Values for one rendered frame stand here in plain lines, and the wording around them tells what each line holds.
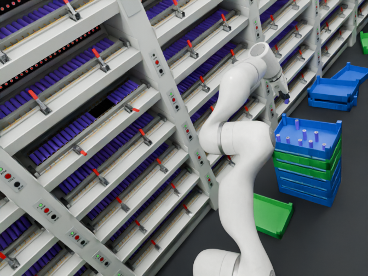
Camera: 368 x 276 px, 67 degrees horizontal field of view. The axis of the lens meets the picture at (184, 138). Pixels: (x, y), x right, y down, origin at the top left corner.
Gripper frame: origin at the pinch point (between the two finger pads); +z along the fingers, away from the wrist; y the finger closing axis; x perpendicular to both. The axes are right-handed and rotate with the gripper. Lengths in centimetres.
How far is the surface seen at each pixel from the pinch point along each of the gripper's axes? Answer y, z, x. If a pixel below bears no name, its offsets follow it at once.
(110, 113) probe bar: -18, -50, 59
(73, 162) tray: -40, -55, 68
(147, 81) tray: 1, -41, 48
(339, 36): 126, 109, -32
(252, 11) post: 54, -9, 6
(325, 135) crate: -7.5, 34.9, -8.3
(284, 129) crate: 1.7, 33.0, 11.1
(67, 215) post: -56, -45, 80
